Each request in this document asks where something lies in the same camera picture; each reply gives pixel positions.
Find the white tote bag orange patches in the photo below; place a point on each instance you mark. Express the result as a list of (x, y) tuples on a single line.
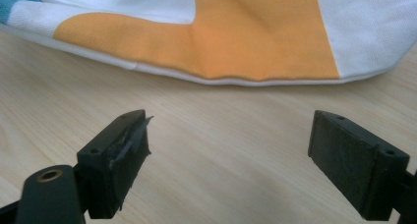
[(262, 37)]

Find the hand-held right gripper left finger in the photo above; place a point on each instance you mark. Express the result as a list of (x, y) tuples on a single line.
[(108, 171)]

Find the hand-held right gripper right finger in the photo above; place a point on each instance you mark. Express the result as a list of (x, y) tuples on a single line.
[(347, 165)]

